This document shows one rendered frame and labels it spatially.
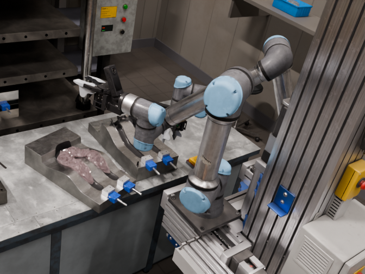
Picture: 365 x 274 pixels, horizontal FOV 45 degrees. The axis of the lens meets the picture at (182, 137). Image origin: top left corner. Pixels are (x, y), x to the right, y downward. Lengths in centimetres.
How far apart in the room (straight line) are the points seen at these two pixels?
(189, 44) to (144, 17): 72
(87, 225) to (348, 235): 121
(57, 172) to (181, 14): 369
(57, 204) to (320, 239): 115
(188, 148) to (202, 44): 281
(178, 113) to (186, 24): 387
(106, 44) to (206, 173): 152
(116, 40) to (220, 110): 161
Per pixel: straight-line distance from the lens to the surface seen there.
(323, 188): 159
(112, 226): 237
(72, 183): 212
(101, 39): 284
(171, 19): 570
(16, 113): 272
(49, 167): 221
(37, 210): 210
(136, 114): 159
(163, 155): 230
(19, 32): 252
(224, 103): 137
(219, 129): 145
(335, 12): 146
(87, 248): 239
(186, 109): 163
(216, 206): 180
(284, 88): 206
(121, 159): 235
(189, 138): 270
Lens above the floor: 224
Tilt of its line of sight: 32 degrees down
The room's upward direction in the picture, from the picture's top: 13 degrees clockwise
